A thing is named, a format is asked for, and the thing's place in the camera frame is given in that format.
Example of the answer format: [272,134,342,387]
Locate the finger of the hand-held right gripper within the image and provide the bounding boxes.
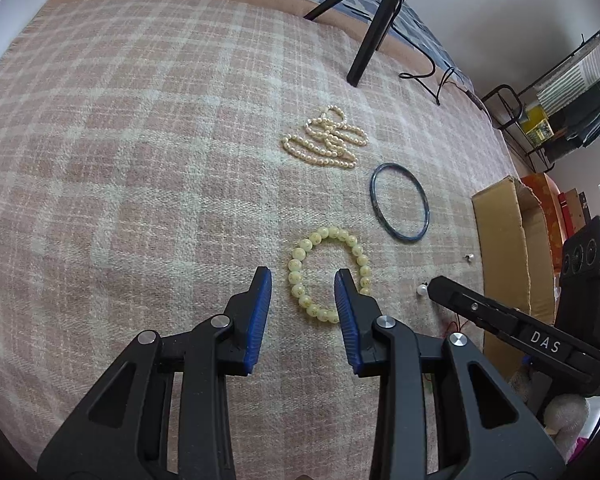
[427,276,523,346]

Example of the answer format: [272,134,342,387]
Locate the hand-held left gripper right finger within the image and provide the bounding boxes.
[333,268,566,480]

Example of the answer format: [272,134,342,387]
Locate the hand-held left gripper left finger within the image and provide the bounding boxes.
[36,266,273,480]

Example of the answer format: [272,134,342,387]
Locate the brown cardboard box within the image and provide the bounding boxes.
[471,176,563,378]

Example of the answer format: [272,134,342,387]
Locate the pale yellow bead bracelet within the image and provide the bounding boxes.
[288,226,372,324]

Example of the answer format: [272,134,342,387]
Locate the dark blue bangle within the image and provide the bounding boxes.
[369,162,430,242]

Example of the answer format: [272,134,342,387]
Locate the white pearl necklace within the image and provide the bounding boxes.
[281,105,369,169]

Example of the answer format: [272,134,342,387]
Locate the red gift box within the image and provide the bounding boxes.
[557,187,588,241]

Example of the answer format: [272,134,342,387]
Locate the orange cloth covered table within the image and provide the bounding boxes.
[520,172,563,266]

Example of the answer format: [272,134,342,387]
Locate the yellow box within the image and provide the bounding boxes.
[522,105,553,146]

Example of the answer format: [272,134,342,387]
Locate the dark hanging clothes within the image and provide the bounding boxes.
[550,80,600,148]

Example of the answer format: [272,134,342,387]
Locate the black clothes rack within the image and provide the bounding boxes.
[481,22,600,173]

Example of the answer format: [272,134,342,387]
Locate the striped towel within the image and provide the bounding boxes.
[532,40,600,108]

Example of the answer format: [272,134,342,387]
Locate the black tripod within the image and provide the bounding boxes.
[302,0,426,86]

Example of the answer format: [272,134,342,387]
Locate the black power cable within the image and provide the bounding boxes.
[390,25,483,107]

